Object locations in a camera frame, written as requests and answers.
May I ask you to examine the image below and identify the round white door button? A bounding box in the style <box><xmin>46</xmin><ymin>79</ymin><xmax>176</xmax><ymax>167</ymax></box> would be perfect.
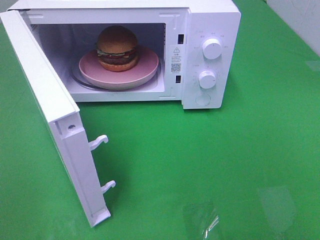
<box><xmin>195</xmin><ymin>94</ymin><xmax>211</xmax><ymax>106</ymax></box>

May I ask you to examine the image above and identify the pink round plate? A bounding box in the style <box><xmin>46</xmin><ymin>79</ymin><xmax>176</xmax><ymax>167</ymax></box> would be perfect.
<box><xmin>78</xmin><ymin>46</ymin><xmax>160</xmax><ymax>90</ymax></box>

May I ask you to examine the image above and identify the burger with sesame-free bun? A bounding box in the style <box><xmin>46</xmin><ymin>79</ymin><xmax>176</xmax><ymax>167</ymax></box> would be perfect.
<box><xmin>96</xmin><ymin>25</ymin><xmax>140</xmax><ymax>72</ymax></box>

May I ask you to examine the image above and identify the white microwave door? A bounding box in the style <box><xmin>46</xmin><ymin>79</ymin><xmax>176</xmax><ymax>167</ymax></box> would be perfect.
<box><xmin>0</xmin><ymin>10</ymin><xmax>116</xmax><ymax>227</ymax></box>

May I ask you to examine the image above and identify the lower white microwave knob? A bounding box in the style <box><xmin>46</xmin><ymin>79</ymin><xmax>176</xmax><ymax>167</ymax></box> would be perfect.
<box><xmin>198</xmin><ymin>70</ymin><xmax>217</xmax><ymax>89</ymax></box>

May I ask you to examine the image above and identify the white microwave knob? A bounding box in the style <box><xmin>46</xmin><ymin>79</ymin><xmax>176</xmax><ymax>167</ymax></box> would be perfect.
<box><xmin>202</xmin><ymin>37</ymin><xmax>223</xmax><ymax>60</ymax></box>
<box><xmin>198</xmin><ymin>70</ymin><xmax>217</xmax><ymax>89</ymax></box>

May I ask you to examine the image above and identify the white microwave oven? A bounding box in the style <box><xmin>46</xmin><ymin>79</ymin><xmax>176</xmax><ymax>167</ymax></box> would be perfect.
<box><xmin>5</xmin><ymin>0</ymin><xmax>241</xmax><ymax>109</ymax></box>

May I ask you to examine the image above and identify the upper white microwave knob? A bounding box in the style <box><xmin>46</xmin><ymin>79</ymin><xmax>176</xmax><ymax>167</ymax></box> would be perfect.
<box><xmin>202</xmin><ymin>37</ymin><xmax>223</xmax><ymax>60</ymax></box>

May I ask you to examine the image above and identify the glass microwave turntable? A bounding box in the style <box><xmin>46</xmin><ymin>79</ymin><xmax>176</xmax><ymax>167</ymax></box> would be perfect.
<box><xmin>70</xmin><ymin>63</ymin><xmax>106</xmax><ymax>91</ymax></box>

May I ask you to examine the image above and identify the green table cloth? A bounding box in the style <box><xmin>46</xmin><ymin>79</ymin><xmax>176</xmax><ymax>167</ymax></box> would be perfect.
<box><xmin>0</xmin><ymin>0</ymin><xmax>320</xmax><ymax>240</ymax></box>

